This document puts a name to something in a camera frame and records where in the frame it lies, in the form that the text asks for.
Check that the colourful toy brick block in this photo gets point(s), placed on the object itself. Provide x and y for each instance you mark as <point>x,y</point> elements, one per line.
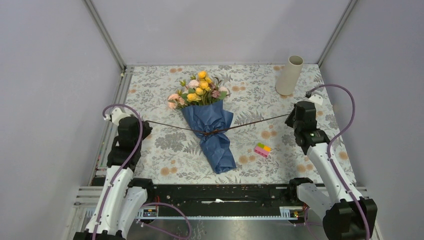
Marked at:
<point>262,149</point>

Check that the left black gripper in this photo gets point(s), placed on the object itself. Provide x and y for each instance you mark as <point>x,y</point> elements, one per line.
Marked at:
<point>147,129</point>

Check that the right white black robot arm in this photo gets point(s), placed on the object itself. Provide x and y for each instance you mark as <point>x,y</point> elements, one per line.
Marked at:
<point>345,213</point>

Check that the floral patterned table mat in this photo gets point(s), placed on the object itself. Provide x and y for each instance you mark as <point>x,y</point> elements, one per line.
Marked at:
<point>173,156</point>

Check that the artificial flower bunch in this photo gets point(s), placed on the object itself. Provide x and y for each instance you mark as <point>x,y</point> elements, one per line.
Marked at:
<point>201,90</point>

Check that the white slotted cable duct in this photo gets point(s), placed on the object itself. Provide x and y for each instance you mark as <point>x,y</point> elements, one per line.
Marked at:
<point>282,214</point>

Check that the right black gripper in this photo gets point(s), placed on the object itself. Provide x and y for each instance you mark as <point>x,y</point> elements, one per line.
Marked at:
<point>289,122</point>

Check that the beige cylindrical vase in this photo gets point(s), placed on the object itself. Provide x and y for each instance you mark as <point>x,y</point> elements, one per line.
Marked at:
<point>287,80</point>

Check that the left aluminium frame post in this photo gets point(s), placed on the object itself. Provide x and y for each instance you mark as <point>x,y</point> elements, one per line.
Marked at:
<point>93,12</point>

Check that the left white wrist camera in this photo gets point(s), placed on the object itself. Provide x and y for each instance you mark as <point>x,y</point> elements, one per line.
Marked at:
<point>116,116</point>

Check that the brown ribbon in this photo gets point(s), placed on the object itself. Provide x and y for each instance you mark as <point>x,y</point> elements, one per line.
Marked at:
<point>215,131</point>

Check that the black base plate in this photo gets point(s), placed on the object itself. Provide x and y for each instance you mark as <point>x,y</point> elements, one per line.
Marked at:
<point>221,200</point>

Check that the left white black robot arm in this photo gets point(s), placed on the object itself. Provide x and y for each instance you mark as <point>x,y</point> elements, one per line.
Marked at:
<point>119,202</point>

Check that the blue wrapping paper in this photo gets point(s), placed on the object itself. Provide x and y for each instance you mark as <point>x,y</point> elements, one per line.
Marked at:
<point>215,147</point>

